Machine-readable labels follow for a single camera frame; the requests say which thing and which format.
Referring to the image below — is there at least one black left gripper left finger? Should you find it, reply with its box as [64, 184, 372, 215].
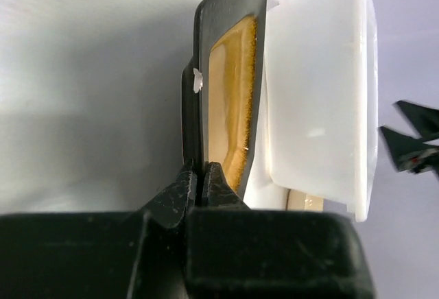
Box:
[139, 159, 196, 229]

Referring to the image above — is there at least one white plastic bin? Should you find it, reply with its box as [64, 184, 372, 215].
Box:
[244, 0, 378, 222]

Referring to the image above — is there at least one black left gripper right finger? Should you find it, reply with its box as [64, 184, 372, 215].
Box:
[202, 162, 250, 210]

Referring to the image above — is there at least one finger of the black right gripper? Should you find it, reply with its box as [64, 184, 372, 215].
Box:
[379, 125, 438, 174]
[394, 100, 438, 141]

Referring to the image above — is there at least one white paper scrap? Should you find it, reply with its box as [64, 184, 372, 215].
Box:
[193, 68, 204, 94]

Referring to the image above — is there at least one black yellow square plate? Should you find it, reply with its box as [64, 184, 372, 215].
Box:
[181, 0, 267, 204]

